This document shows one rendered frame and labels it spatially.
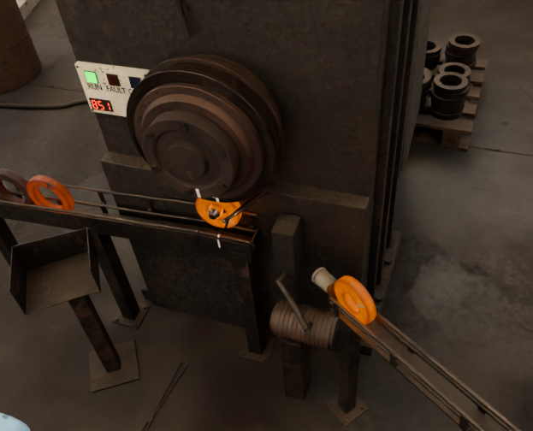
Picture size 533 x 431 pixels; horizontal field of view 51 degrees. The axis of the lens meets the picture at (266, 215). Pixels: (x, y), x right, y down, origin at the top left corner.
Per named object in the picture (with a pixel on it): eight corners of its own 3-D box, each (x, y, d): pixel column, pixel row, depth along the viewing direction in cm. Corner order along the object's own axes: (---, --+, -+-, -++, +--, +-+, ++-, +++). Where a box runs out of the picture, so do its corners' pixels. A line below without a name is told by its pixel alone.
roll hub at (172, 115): (227, 111, 146) (248, 191, 165) (136, 107, 156) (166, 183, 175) (218, 124, 143) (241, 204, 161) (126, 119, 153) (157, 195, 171)
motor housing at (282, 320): (287, 369, 233) (279, 291, 195) (338, 383, 227) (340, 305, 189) (276, 397, 225) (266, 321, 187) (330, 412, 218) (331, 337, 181)
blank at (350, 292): (354, 315, 179) (346, 320, 177) (335, 272, 176) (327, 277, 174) (383, 324, 165) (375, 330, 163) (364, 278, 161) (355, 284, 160)
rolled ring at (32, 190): (16, 181, 212) (21, 175, 214) (44, 216, 223) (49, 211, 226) (51, 179, 204) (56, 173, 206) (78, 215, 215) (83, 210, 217)
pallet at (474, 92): (271, 120, 358) (265, 57, 327) (310, 56, 410) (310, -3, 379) (466, 152, 321) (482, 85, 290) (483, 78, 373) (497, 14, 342)
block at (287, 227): (284, 256, 203) (280, 209, 186) (304, 260, 201) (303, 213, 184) (274, 278, 196) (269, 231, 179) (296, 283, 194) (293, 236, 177)
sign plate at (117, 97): (94, 108, 190) (77, 60, 177) (162, 118, 183) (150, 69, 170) (91, 112, 189) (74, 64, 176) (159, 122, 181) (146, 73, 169)
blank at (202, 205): (191, 202, 192) (187, 208, 190) (213, 180, 181) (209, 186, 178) (228, 227, 195) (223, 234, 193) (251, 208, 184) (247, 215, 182)
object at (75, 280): (76, 355, 246) (11, 245, 195) (136, 339, 249) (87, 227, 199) (78, 397, 232) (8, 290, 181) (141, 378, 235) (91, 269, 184)
